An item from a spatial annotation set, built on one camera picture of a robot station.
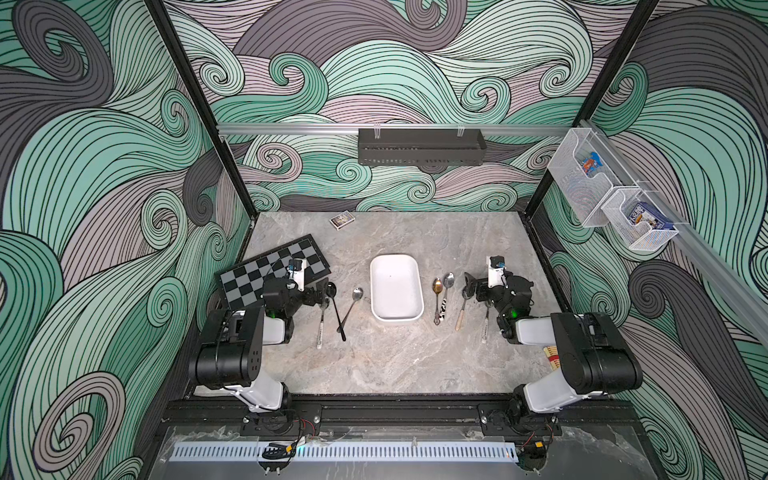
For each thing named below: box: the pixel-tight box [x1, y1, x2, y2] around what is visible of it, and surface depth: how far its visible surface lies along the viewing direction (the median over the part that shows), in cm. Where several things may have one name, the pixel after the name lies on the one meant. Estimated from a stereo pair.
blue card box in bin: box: [628, 202, 674, 230], surface depth 67 cm
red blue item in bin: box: [582, 151, 603, 176], surface depth 85 cm
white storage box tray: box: [369, 253, 424, 322], surface depth 97 cm
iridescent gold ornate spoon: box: [432, 278, 443, 326], surface depth 100 cm
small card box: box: [329, 210, 356, 230], surface depth 120 cm
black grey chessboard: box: [215, 234, 332, 310], surface depth 100 cm
